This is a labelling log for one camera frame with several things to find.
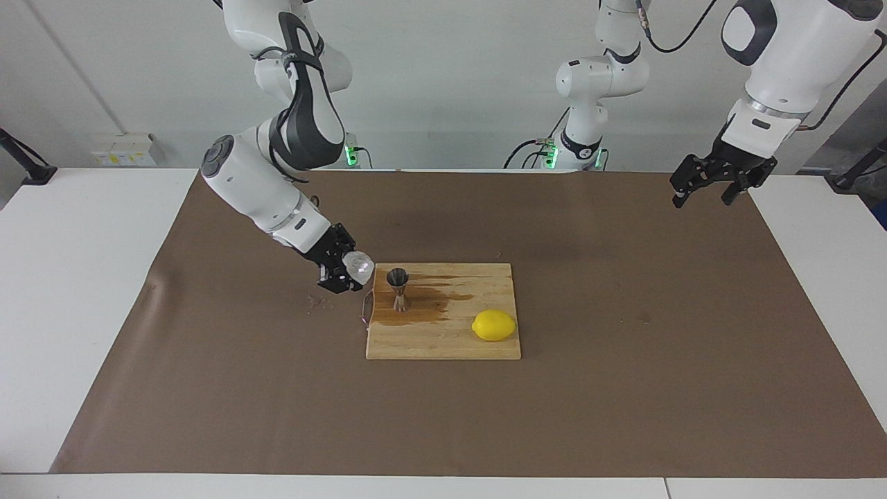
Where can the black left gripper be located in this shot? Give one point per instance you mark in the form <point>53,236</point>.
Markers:
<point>741,163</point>

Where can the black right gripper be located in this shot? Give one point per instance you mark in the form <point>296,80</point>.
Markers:
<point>326,249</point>

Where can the small clear textured glass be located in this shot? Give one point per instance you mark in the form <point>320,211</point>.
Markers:
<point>359,267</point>

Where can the steel jigger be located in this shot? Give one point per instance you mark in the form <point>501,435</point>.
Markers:
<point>398,277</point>

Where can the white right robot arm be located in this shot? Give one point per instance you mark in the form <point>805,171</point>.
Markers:
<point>242,180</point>

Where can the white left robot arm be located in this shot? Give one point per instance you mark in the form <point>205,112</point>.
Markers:
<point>797,48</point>

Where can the wooden cutting board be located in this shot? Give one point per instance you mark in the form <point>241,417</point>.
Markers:
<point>443,339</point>

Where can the black clamp stand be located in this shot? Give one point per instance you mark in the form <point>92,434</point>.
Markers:
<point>849,181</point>
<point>34,173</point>

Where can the yellow lemon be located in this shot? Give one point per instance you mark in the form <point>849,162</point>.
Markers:
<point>494,326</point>

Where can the blue object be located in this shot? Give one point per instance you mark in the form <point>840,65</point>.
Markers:
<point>883,215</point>

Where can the brown paper table mat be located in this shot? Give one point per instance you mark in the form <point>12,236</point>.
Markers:
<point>443,416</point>

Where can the white wall socket box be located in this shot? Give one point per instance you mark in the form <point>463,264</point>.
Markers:
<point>125,149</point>

